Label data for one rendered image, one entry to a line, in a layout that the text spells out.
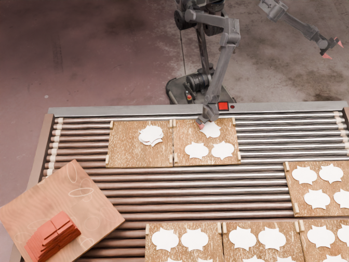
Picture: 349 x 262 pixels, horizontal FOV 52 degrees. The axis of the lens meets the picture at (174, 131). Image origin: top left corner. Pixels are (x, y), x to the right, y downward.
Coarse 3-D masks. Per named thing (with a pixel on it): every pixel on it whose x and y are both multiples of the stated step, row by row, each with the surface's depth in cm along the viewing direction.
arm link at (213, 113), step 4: (208, 96) 215; (204, 100) 219; (208, 100) 216; (208, 104) 218; (212, 104) 219; (212, 108) 217; (216, 108) 218; (208, 112) 218; (212, 112) 216; (216, 112) 215; (208, 116) 219; (212, 116) 216; (216, 116) 217; (212, 120) 218
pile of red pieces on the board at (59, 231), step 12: (60, 216) 174; (48, 228) 171; (60, 228) 172; (72, 228) 176; (36, 240) 172; (48, 240) 169; (60, 240) 176; (72, 240) 184; (36, 252) 174; (48, 252) 175
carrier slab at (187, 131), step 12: (180, 120) 241; (192, 120) 241; (216, 120) 241; (228, 120) 241; (180, 132) 236; (192, 132) 235; (228, 132) 235; (180, 144) 230; (204, 144) 230; (216, 144) 230; (180, 156) 225
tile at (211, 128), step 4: (204, 124) 238; (208, 124) 238; (212, 124) 238; (204, 128) 236; (208, 128) 236; (212, 128) 236; (216, 128) 236; (220, 128) 236; (204, 132) 234; (208, 132) 234; (212, 132) 234; (216, 132) 234; (208, 136) 232; (212, 136) 232; (216, 136) 232
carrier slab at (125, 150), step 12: (120, 132) 236; (132, 132) 236; (168, 132) 236; (120, 144) 231; (132, 144) 231; (156, 144) 230; (168, 144) 230; (120, 156) 226; (132, 156) 225; (144, 156) 225; (156, 156) 225; (168, 156) 225
